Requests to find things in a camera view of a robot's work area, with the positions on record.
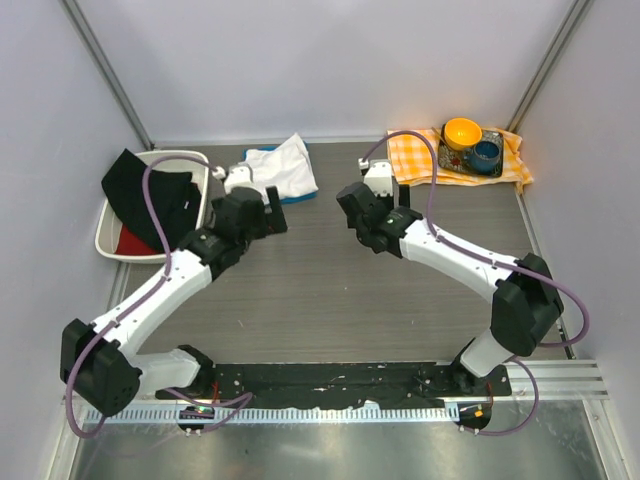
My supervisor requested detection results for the white t shirt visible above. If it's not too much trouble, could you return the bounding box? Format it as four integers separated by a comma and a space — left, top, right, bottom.
243, 132, 320, 199

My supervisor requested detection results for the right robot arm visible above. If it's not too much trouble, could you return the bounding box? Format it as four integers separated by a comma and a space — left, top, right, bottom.
336, 182, 564, 395

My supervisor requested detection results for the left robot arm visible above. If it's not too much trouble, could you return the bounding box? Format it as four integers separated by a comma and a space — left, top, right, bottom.
60, 186, 287, 417

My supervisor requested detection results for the yellow checkered cloth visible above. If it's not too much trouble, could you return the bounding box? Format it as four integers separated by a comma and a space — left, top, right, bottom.
387, 128, 534, 192

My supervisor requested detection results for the blue folded t shirt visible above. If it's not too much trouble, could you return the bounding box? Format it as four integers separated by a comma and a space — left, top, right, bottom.
243, 144, 320, 205

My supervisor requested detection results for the dark patterned tray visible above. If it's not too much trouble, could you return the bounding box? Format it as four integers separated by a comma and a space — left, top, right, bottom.
435, 125, 504, 178

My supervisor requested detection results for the black t shirt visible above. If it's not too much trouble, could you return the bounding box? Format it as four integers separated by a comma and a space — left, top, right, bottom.
100, 148, 204, 251

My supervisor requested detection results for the yellow bowl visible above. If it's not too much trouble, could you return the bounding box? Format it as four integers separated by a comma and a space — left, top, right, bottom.
443, 117, 483, 151

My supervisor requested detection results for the blue mug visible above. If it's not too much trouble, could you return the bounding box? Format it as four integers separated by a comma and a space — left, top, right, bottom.
464, 141, 501, 175

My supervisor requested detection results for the red t shirt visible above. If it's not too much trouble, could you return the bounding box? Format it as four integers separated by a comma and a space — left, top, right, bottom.
115, 225, 159, 256

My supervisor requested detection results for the white plastic bin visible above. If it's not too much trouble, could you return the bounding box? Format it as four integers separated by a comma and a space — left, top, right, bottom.
95, 149, 210, 264

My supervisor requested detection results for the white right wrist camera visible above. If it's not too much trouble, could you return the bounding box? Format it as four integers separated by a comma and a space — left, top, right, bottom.
358, 158, 395, 209

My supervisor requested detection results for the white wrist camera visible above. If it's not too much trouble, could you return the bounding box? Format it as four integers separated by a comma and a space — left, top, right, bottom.
211, 163, 253, 194
358, 158, 395, 209

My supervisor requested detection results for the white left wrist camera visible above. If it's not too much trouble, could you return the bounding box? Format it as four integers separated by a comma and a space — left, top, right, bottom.
211, 163, 253, 194

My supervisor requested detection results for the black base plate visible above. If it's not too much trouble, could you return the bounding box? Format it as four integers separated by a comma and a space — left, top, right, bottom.
180, 362, 512, 410

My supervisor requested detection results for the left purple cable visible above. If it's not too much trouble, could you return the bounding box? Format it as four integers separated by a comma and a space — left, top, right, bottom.
64, 155, 254, 440

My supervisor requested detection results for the slotted cable duct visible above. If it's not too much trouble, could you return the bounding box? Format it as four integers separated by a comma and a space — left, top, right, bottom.
106, 401, 459, 429

